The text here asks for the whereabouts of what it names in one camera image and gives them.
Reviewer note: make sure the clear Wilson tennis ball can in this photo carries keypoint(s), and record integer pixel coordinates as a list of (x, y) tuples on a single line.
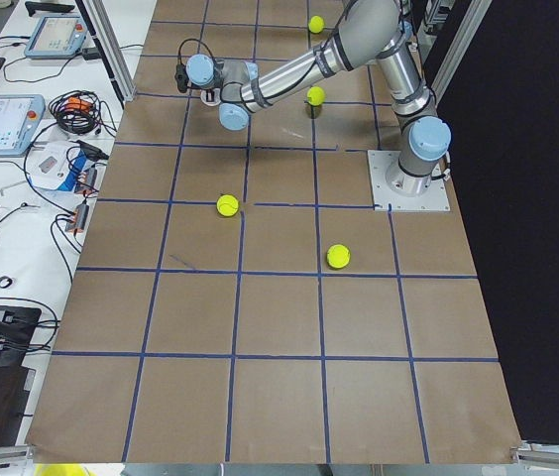
[(211, 97)]

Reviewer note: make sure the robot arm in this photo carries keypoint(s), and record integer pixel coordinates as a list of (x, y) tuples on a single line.
[(367, 30)]

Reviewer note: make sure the tennis ball near base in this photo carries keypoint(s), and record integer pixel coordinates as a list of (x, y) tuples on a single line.
[(338, 256), (316, 24)]

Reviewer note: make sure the tennis ball near tape curl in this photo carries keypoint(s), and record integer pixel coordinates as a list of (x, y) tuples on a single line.
[(227, 205)]

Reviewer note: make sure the tennis ball at table centre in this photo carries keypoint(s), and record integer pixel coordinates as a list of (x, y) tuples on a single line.
[(315, 96)]

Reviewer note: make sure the grey usb hub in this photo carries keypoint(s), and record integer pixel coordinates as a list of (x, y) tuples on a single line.
[(86, 182), (77, 222)]

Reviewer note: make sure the blue white box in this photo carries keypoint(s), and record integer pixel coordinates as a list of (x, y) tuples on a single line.
[(56, 165)]

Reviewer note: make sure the black power brick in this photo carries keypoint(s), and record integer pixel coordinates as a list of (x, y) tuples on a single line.
[(91, 53)]

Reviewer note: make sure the near teach pendant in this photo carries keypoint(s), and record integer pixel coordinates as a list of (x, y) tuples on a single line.
[(20, 116)]

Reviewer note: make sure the teach pendant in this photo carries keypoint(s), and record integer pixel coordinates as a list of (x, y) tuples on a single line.
[(56, 37), (20, 116)]

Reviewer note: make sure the far teach pendant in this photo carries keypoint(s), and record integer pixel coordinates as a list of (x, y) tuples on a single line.
[(56, 37)]

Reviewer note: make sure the yellow object at bottom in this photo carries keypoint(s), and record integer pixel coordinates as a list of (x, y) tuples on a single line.
[(61, 469)]

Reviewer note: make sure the black controller on desk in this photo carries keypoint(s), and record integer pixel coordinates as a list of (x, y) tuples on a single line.
[(34, 7)]

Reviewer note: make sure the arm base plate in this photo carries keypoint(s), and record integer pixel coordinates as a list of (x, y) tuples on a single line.
[(395, 191)]

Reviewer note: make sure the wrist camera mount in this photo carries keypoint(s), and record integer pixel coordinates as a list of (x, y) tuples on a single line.
[(181, 78)]

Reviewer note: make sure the aluminium frame post left side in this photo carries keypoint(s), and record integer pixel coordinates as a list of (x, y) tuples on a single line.
[(101, 31)]

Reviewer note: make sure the aluminium frame post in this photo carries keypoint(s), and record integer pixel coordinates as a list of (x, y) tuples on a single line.
[(101, 31), (473, 18)]

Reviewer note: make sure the aluminium frame post back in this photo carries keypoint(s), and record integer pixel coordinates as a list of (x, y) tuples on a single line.
[(473, 18)]

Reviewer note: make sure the bottom right frame bracket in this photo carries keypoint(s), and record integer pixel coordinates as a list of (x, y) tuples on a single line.
[(537, 455)]

